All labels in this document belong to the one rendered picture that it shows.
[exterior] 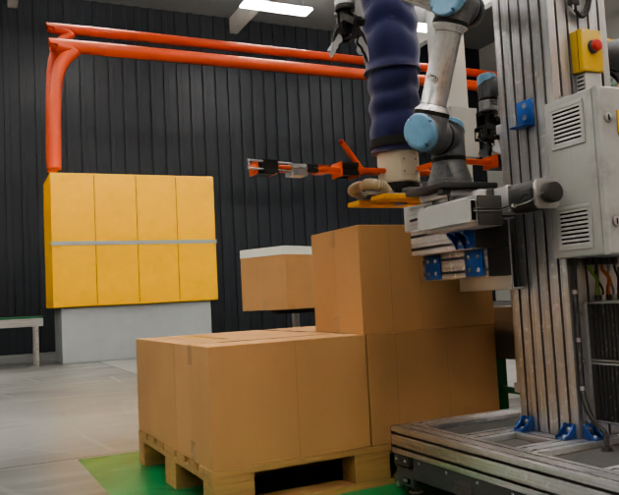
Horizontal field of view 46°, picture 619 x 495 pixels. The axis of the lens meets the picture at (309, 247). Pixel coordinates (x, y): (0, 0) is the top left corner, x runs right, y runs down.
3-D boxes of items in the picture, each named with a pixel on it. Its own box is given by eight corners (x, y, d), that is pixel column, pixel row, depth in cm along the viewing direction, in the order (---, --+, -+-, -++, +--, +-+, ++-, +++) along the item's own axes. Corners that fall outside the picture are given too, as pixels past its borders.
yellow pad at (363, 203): (415, 207, 318) (414, 196, 318) (427, 204, 309) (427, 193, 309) (347, 207, 303) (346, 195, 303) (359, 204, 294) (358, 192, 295)
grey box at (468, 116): (475, 159, 438) (472, 110, 440) (480, 157, 433) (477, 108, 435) (448, 157, 429) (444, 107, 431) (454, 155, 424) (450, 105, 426)
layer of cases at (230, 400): (369, 400, 375) (365, 322, 378) (501, 425, 286) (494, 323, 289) (139, 429, 321) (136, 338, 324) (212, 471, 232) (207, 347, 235)
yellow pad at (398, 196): (440, 202, 301) (440, 190, 301) (455, 198, 292) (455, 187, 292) (370, 201, 286) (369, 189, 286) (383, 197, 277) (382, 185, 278)
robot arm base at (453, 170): (481, 184, 244) (479, 154, 245) (445, 183, 237) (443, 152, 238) (455, 191, 258) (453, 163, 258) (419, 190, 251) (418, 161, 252)
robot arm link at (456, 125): (472, 157, 249) (470, 119, 250) (454, 152, 239) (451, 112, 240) (441, 163, 257) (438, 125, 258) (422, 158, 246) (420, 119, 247)
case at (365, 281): (435, 322, 324) (430, 234, 327) (494, 323, 288) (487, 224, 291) (315, 332, 299) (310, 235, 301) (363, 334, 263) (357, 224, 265)
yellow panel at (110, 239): (202, 349, 1094) (196, 187, 1111) (221, 352, 1012) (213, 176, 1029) (46, 360, 998) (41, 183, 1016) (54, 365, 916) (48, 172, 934)
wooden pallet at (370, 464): (371, 427, 374) (369, 399, 375) (504, 463, 285) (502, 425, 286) (140, 462, 320) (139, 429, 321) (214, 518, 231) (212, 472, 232)
